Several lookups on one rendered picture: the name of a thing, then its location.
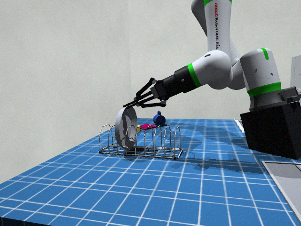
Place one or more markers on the white tiled backsplash wall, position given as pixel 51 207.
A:
pixel 296 72

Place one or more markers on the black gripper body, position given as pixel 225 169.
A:
pixel 170 86

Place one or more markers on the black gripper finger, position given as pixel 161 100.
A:
pixel 138 94
pixel 141 103

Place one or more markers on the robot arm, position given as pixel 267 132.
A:
pixel 222 66

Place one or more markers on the blue mug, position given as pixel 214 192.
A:
pixel 159 119

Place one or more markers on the white ribbed draining mat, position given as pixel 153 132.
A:
pixel 240 125

